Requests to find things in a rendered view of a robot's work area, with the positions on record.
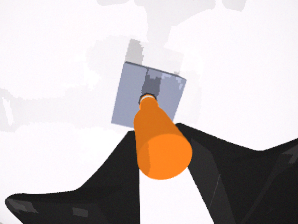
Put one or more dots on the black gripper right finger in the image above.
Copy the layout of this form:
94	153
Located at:
233	179

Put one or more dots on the orange marker cap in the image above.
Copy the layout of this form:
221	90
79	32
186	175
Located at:
162	151

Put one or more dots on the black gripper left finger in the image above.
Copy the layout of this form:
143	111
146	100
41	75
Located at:
110	196

